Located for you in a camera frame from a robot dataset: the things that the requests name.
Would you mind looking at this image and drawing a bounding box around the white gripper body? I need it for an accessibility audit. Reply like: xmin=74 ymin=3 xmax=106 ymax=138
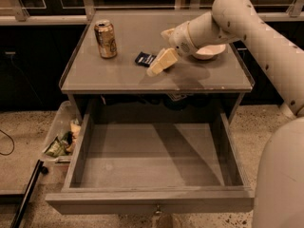
xmin=168 ymin=21 xmax=194 ymax=56

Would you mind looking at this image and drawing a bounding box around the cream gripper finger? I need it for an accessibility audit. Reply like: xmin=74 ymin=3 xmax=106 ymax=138
xmin=146 ymin=48 xmax=180 ymax=77
xmin=161 ymin=28 xmax=174 ymax=40

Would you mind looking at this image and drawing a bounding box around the blue rxbar wrapper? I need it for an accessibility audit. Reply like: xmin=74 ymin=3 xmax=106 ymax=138
xmin=135 ymin=51 xmax=156 ymax=67

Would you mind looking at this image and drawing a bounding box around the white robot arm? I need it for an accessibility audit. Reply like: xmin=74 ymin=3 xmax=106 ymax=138
xmin=147 ymin=0 xmax=304 ymax=228

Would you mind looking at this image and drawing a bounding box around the grey drawer cabinet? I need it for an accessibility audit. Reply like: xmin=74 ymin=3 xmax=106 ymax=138
xmin=58 ymin=9 xmax=256 ymax=125

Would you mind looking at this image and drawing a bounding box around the open grey top drawer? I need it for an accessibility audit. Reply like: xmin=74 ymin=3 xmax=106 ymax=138
xmin=46 ymin=99 xmax=254 ymax=214

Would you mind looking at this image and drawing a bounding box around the drawer pull knob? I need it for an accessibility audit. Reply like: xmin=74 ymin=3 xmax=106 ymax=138
xmin=154 ymin=204 xmax=162 ymax=216

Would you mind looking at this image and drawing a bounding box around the white paper bowl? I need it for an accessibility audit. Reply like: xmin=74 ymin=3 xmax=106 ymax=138
xmin=193 ymin=44 xmax=226 ymax=60

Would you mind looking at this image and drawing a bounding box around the gold soda can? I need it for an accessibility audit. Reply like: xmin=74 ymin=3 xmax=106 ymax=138
xmin=94 ymin=19 xmax=117 ymax=59

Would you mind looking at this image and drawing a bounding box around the clear plastic bin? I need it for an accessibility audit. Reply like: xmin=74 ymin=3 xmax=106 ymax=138
xmin=41 ymin=101 xmax=81 ymax=163

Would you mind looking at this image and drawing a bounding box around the green snack bag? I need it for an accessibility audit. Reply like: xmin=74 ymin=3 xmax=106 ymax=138
xmin=45 ymin=137 xmax=70 ymax=158

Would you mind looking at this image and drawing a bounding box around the black metal bar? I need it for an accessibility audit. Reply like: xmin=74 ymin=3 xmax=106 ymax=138
xmin=10 ymin=160 xmax=48 ymax=228

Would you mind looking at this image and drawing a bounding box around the white railing frame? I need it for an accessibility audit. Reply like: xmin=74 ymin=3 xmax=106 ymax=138
xmin=0 ymin=0 xmax=304 ymax=25

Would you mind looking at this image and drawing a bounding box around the black cable on floor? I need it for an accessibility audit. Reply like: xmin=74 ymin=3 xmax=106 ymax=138
xmin=0 ymin=128 xmax=16 ymax=157

